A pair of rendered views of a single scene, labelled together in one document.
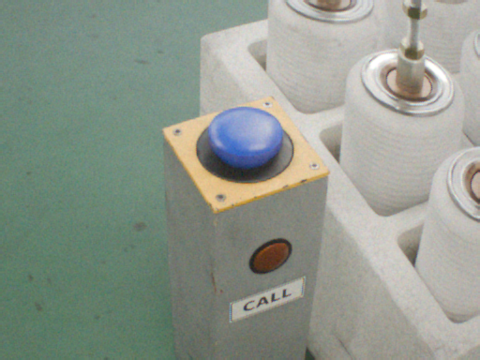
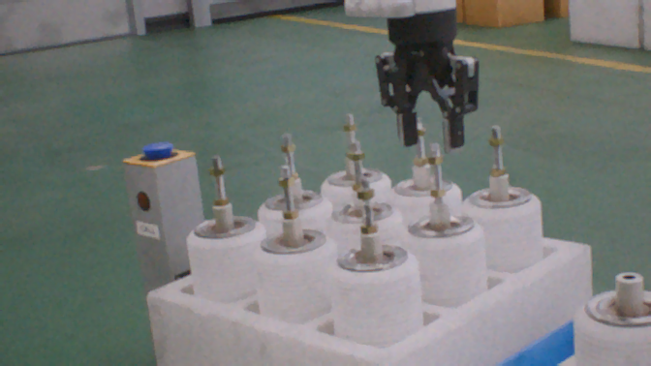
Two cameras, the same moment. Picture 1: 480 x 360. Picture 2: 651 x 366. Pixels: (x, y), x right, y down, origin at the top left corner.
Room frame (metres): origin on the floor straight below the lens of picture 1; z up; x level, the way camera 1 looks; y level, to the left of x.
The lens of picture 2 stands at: (0.27, -1.35, 0.61)
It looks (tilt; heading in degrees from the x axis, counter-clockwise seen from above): 15 degrees down; 72
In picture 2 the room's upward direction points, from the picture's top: 6 degrees counter-clockwise
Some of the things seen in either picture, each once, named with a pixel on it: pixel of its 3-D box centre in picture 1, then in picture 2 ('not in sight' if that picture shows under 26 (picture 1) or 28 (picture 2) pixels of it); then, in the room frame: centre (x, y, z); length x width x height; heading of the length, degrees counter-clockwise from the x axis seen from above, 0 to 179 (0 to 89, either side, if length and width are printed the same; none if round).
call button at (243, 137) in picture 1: (245, 141); (158, 152); (0.47, 0.00, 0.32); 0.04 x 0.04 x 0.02
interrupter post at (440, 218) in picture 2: not in sight; (439, 215); (0.72, -0.33, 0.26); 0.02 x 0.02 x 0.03
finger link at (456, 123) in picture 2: not in sight; (461, 125); (0.74, -0.37, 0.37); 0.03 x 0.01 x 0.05; 110
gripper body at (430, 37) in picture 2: not in sight; (423, 46); (0.72, -0.33, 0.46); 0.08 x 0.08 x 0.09
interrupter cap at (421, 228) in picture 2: not in sight; (440, 227); (0.72, -0.33, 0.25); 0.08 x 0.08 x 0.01
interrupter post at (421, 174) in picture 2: not in sight; (421, 177); (0.77, -0.17, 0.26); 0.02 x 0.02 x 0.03
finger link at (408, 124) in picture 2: not in sight; (408, 129); (0.71, -0.29, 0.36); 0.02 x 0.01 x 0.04; 20
